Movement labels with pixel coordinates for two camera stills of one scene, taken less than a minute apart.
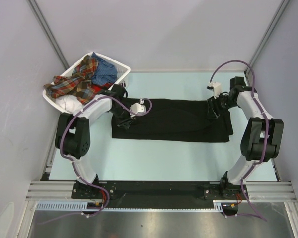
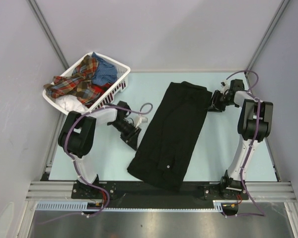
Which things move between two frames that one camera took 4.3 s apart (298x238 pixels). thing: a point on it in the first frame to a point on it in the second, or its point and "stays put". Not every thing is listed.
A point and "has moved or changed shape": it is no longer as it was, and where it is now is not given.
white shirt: [70, 103] stays put
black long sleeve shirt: [177, 119] has moved or changed shape
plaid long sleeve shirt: [79, 84] stays put
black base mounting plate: [158, 194] stays put
